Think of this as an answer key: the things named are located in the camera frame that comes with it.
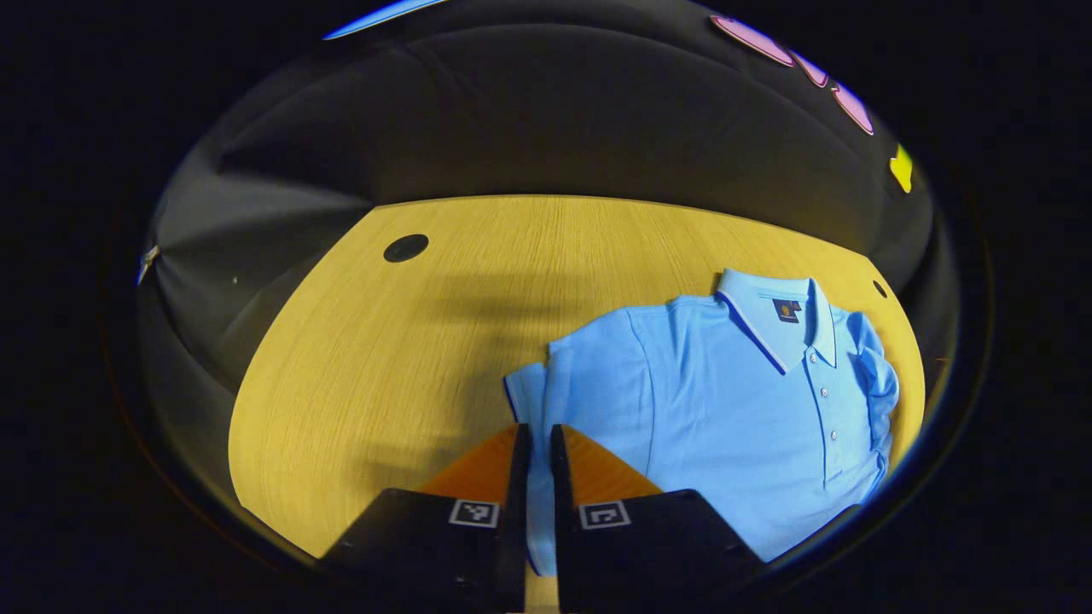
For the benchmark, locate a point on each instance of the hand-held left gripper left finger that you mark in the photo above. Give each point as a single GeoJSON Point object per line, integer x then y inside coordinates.
{"type": "Point", "coordinates": [512, 529]}

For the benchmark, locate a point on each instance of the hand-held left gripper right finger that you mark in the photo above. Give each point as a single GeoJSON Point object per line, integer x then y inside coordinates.
{"type": "Point", "coordinates": [565, 529]}

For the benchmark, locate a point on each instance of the light blue T-shirt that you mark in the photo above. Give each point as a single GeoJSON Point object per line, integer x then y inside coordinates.
{"type": "Point", "coordinates": [725, 409]}

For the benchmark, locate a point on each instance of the black backdrop cloth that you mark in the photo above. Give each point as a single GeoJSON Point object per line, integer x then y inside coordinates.
{"type": "Point", "coordinates": [554, 111]}

